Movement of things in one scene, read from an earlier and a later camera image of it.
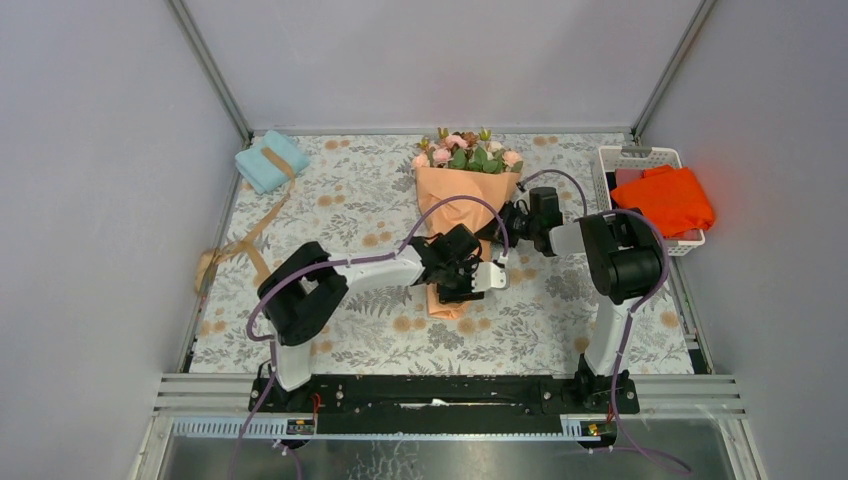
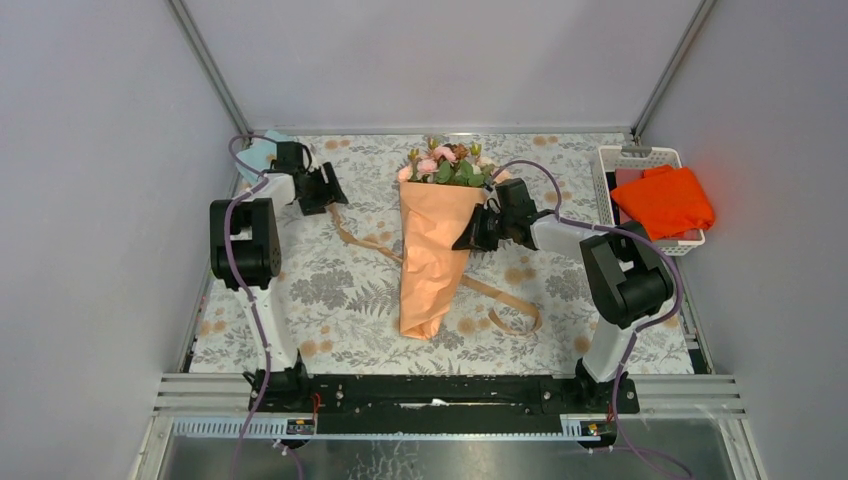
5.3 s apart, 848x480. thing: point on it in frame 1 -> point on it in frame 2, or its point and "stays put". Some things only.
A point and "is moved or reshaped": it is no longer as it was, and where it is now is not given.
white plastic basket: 612,158 stays put
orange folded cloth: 671,196 stays put
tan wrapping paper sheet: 453,202 is moved or reshaped
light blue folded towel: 256,171 stays put
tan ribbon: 210,261 is moved or reshaped
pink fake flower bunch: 460,151 is moved or reshaped
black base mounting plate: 445,404 stays put
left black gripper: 465,293 -> 328,192
